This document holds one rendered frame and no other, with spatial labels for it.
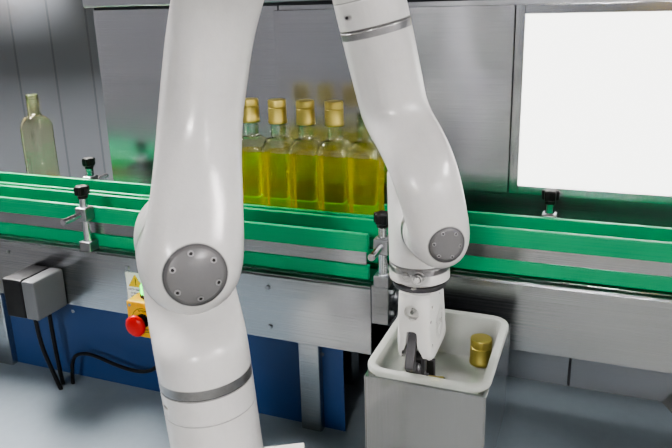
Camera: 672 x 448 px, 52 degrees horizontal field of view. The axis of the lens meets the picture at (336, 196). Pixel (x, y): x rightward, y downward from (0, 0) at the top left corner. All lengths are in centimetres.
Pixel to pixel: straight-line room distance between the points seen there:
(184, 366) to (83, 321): 69
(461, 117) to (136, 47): 75
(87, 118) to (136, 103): 247
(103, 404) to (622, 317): 98
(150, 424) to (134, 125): 68
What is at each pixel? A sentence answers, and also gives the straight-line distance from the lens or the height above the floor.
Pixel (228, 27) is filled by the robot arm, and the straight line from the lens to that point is 78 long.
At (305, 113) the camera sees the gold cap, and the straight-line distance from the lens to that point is 125.
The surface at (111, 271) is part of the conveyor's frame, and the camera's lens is 140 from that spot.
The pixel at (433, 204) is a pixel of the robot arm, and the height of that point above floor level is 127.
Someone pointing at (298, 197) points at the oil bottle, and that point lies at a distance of 127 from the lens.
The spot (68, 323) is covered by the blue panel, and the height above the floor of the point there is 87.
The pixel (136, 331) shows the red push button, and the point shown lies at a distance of 128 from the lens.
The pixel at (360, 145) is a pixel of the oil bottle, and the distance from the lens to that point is 121.
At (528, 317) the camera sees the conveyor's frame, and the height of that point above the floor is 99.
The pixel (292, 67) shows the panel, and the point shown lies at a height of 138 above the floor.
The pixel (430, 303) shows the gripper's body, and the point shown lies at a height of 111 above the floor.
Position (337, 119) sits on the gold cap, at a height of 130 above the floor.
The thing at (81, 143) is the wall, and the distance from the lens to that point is 414.
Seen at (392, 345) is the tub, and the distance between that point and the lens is 107.
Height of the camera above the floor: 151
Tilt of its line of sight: 16 degrees down
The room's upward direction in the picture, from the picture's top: 2 degrees counter-clockwise
